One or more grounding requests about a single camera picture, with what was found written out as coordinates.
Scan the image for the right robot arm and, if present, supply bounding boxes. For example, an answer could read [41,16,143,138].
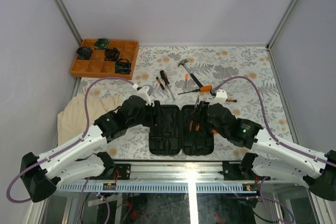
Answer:
[149,101,335,201]

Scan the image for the cream cloth bag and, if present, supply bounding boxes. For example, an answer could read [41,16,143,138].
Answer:
[57,88,122,145]

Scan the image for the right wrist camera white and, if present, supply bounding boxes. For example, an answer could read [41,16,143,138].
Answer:
[209,89,228,105]

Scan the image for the black plastic tool case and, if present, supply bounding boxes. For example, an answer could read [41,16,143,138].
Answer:
[149,105,214,156]

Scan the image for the dark rolled fabric band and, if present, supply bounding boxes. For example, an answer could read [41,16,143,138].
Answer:
[115,58,132,74]

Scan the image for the small black orange screwdriver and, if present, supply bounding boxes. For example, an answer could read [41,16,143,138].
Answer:
[155,77,169,97]

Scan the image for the precision screwdriver orange black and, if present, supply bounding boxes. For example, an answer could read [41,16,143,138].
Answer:
[226,99,237,103]

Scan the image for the steel claw hammer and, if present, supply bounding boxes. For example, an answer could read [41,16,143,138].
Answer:
[178,59,203,88]

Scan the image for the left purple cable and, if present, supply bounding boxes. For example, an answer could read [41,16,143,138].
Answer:
[6,76,137,203]

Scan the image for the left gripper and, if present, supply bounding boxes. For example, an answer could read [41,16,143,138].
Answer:
[128,101,170,130]

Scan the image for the wooden compartment tray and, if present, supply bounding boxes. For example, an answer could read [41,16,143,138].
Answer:
[70,39,139,80]

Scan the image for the large black orange screwdriver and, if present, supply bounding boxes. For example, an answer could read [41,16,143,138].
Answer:
[160,70,176,101]

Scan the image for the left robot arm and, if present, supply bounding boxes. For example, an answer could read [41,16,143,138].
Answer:
[20,95,160,202]

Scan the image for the orange handled long-nose pliers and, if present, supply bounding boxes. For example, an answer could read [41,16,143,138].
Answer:
[179,86,213,95]

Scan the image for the dark rolled band centre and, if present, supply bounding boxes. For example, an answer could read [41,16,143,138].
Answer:
[104,48,120,61]

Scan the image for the floral table cloth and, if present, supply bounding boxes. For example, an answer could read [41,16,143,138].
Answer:
[76,45,299,161]

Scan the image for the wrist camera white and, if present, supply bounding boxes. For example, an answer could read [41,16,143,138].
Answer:
[209,89,228,105]
[132,83,153,105]

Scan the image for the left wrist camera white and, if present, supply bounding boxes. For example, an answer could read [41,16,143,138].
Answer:
[132,83,153,105]

